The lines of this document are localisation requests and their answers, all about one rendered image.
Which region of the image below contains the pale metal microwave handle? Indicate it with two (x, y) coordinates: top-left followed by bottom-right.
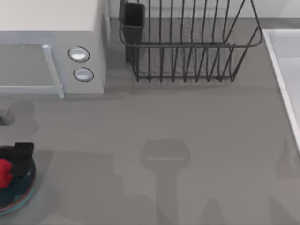
(41, 44), (65, 99)

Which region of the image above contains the black blocky object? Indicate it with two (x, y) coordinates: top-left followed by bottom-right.
(0, 141), (35, 179)

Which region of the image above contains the dark wire dish rack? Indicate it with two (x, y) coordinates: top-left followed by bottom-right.
(119, 0), (263, 83)

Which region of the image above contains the pale microwave oven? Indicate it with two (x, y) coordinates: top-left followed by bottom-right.
(0, 0), (111, 100)

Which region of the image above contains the grey microwave door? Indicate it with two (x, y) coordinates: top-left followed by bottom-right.
(0, 43), (62, 94)

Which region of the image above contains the dark blue plate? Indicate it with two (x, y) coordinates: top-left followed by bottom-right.
(0, 145), (37, 215)

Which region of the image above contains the small round microwave knob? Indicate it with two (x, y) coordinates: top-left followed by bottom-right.
(73, 67), (95, 83)

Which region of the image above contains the white sink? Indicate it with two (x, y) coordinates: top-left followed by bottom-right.
(262, 28), (300, 157)

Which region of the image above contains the dark grey cutlery holder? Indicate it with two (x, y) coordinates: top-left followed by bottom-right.
(119, 0), (146, 64)

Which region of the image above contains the large round microwave knob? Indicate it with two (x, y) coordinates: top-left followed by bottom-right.
(67, 45), (91, 64)

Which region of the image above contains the red object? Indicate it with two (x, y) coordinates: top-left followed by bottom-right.
(0, 159), (14, 189)

